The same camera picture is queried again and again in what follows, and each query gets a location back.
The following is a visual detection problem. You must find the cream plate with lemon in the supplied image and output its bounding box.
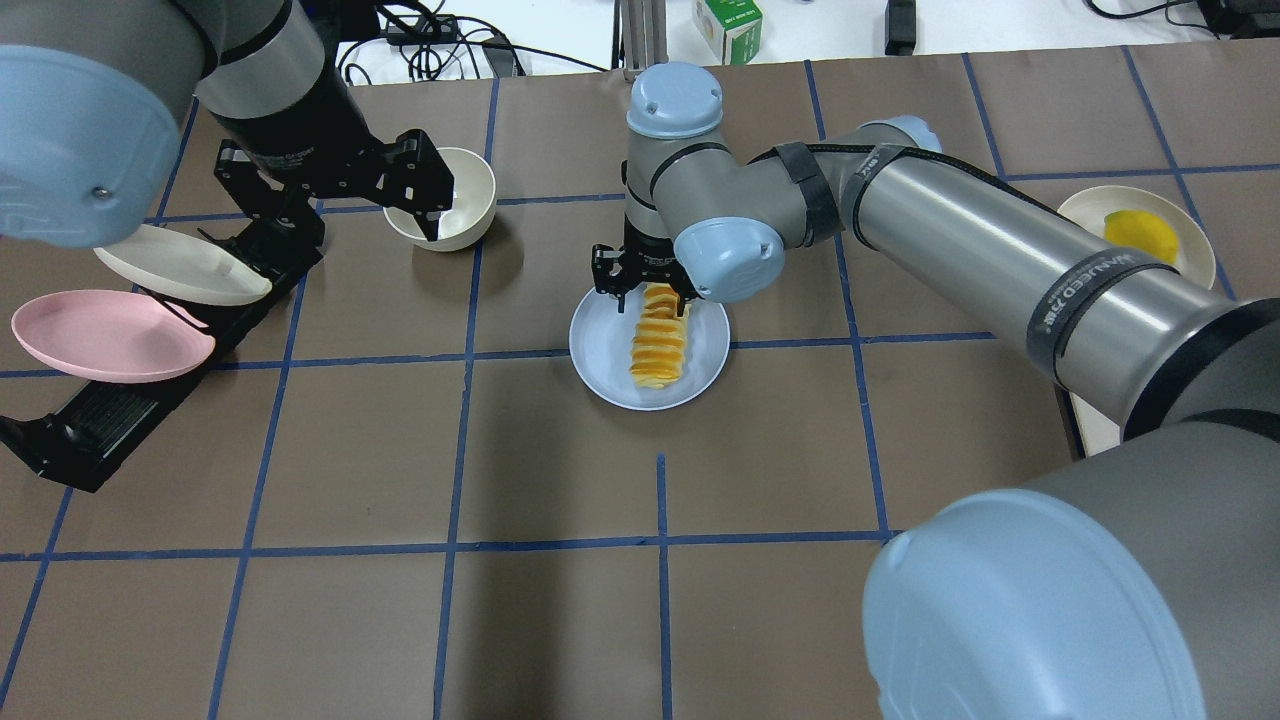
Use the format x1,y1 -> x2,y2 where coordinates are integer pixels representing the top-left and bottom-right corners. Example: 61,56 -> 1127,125
1059,184 -> 1217,290

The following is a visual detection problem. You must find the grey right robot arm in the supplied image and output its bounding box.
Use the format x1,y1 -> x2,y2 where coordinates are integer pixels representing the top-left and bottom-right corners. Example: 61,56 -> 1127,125
618,63 -> 1277,719

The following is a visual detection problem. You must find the black dish rack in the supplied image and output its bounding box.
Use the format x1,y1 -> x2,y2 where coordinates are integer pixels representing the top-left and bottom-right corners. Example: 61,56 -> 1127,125
0,140 -> 326,495

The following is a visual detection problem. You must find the cream ceramic bowl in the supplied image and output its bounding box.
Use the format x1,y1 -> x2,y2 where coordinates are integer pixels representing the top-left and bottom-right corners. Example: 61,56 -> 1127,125
383,147 -> 498,252

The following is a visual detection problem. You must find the brown paper table mat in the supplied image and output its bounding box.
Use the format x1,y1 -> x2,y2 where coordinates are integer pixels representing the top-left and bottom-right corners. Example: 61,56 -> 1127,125
0,40 -> 1280,720

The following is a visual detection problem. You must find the light blue plate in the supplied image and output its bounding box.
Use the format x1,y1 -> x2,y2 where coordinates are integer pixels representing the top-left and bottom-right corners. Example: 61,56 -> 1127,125
570,290 -> 731,411

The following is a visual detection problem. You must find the white tray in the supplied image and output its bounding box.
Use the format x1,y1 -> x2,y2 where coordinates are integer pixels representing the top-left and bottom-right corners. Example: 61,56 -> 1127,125
1068,393 -> 1123,457

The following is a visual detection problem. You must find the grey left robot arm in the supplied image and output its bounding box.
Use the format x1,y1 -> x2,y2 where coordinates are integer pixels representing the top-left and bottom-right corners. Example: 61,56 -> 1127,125
1,1 -> 454,249

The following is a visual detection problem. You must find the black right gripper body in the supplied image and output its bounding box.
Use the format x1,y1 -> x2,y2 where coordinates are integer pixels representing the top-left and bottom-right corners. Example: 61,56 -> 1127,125
591,243 -> 701,299

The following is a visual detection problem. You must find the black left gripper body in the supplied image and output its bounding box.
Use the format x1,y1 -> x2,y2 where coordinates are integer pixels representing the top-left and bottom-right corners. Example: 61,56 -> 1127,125
215,129 -> 454,225

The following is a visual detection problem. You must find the yellow lemon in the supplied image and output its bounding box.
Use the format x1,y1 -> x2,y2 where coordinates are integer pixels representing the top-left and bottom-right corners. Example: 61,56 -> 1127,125
1103,209 -> 1181,265

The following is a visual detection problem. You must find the green white small box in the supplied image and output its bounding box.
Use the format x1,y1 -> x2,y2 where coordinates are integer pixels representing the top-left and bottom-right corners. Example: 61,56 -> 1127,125
692,1 -> 765,65

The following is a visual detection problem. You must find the aluminium frame post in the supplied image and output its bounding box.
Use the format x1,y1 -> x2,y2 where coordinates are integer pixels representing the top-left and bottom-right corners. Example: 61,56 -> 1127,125
611,0 -> 669,81

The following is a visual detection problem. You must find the yellow twisted bread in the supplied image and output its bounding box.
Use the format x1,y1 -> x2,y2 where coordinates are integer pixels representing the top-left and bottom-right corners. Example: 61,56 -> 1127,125
628,283 -> 691,389

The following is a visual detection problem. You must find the black power adapter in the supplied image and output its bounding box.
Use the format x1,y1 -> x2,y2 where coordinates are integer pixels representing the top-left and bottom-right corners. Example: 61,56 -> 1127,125
883,0 -> 918,56

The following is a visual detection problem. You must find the pink plate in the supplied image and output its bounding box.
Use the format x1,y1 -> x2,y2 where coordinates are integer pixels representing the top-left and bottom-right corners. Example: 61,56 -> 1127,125
10,290 -> 216,384

